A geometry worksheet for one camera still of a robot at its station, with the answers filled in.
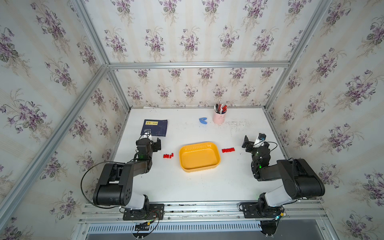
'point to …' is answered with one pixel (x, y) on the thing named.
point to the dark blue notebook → (158, 127)
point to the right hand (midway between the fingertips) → (255, 137)
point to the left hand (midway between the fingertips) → (151, 139)
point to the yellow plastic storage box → (198, 157)
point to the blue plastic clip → (202, 120)
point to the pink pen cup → (219, 118)
